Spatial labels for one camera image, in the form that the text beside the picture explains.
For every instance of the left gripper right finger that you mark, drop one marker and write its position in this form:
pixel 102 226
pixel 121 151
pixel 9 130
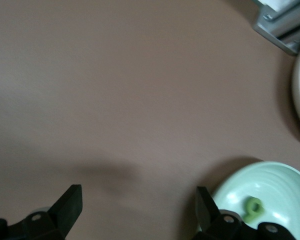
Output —
pixel 222 227

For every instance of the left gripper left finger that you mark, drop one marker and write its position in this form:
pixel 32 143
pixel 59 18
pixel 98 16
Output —
pixel 52 222

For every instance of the green foam letter P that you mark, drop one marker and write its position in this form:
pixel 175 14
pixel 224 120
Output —
pixel 250 215

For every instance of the pale green round plate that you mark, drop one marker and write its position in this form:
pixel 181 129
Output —
pixel 280 185

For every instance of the brown table cover sheet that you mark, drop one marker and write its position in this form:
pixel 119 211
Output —
pixel 115 75

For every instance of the grey metal mounting bracket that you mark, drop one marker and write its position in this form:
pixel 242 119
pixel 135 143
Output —
pixel 272 27

